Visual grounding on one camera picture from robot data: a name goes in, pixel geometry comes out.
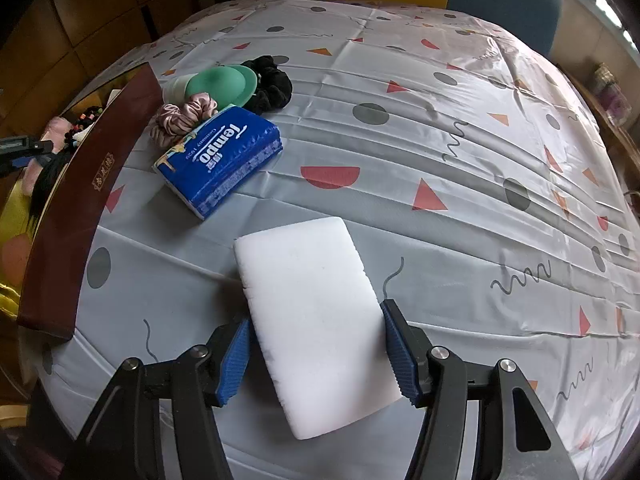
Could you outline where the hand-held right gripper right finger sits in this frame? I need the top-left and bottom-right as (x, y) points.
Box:
(379, 299), (568, 480)

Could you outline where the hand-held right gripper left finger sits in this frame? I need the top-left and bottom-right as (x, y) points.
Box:
(75, 317), (254, 480)

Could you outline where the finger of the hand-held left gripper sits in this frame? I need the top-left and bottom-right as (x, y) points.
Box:
(0, 136), (54, 179)

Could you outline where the pink towel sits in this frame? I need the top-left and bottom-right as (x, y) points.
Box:
(25, 115), (77, 196)

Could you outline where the gold tin box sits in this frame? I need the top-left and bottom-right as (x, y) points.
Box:
(0, 62), (173, 343)

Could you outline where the white foam sponge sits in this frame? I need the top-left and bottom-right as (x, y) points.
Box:
(233, 216), (407, 442)

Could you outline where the blue tissue packet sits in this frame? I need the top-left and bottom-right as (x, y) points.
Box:
(152, 106), (284, 221)

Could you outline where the green silicone cup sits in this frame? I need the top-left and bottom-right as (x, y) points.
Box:
(162, 64), (260, 112)

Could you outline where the black scrunchie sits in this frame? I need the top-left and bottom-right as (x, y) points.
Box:
(240, 55), (294, 115)

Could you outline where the brown wooden wardrobe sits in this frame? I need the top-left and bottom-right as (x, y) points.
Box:
(0, 0), (331, 128)

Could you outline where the wooden side table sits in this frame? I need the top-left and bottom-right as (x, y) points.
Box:
(565, 55), (640, 188)

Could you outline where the pink box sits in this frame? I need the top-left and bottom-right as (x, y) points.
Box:
(594, 62), (632, 127)

